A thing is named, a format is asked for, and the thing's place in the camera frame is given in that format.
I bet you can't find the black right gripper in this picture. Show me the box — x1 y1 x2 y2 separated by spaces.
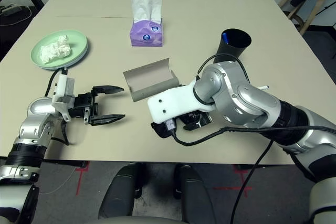
174 111 213 132

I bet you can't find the black plastic cup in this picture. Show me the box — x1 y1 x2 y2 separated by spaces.
215 28 252 63

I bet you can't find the dark grey robot right leg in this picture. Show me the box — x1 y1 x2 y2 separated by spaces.
173 163 217 224

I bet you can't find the light blue plate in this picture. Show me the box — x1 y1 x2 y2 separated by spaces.
39 39 91 72

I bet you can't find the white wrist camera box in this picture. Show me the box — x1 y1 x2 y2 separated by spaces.
146 82 218 132
51 73 77 121

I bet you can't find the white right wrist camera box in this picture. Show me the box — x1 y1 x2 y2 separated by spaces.
146 82 218 132

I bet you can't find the white tissue sheet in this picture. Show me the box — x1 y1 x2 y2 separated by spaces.
130 0 163 25

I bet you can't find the dark grey robot left leg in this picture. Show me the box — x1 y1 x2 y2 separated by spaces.
98 163 144 219

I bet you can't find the light green plate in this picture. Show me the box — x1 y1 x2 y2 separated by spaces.
30 29 89 69

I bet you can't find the white power strip cable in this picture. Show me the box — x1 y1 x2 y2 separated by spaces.
0 5 33 27

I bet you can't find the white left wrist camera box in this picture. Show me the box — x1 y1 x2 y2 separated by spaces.
51 73 77 121

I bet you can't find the dark grey robot leg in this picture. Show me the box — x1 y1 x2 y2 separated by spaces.
98 163 144 219
173 163 217 224

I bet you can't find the grey glasses case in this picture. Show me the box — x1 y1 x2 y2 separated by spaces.
122 57 180 103

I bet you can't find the purple tissue pack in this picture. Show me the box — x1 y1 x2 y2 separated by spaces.
129 19 164 47

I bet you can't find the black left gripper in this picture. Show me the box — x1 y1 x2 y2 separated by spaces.
68 84 126 127

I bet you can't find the black table foot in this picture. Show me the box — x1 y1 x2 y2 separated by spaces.
0 157 89 168

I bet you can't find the wooden stool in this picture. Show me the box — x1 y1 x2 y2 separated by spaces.
278 0 336 36

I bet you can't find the white power strip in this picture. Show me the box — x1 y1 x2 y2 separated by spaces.
1 4 18 16

